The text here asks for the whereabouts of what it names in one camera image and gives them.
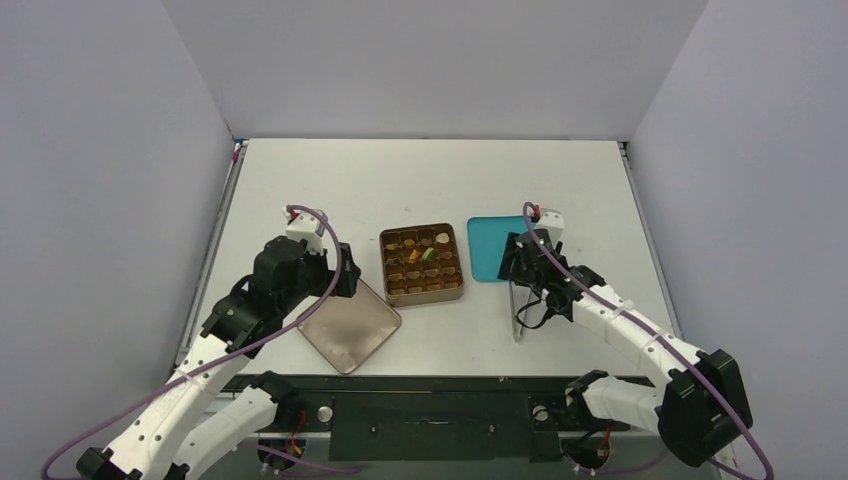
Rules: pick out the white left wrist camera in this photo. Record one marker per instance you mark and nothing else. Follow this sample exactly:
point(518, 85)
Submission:
point(303, 226)

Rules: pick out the gold cookie tin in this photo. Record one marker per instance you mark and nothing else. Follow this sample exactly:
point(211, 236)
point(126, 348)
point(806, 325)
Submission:
point(424, 282)

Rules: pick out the metal tongs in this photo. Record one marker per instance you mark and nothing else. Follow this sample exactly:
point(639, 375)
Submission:
point(519, 297)

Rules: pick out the teal plastic tray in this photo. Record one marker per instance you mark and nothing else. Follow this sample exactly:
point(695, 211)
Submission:
point(486, 241)

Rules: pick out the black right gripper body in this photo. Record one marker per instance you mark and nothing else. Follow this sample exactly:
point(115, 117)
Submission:
point(515, 258)

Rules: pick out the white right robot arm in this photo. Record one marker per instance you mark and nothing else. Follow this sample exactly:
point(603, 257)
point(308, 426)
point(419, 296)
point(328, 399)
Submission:
point(695, 402)

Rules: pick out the gold tin lid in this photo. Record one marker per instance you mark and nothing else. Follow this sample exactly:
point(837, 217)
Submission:
point(346, 332)

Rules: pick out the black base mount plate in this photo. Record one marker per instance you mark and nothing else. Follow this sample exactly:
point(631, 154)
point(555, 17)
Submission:
point(420, 418)

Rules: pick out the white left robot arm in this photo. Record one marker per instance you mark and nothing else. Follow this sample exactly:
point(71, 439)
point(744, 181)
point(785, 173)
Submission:
point(169, 439)

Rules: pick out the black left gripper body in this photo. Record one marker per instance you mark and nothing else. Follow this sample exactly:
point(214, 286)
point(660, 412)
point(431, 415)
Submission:
point(317, 280)

